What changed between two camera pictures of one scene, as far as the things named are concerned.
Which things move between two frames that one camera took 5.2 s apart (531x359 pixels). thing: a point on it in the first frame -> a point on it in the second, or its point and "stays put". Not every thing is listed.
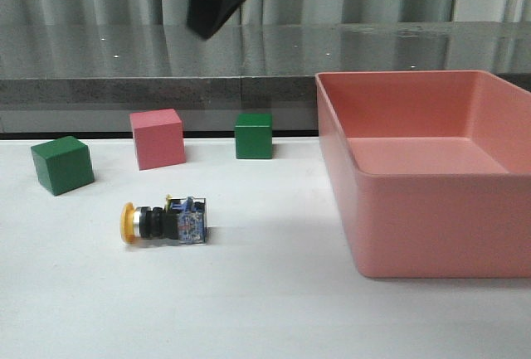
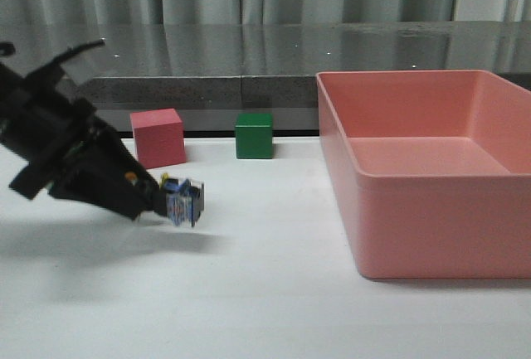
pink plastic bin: [430, 170] stays put
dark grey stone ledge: [89, 77] stays put
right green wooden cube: [253, 136] stays put
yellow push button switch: [182, 219] -> [184, 199]
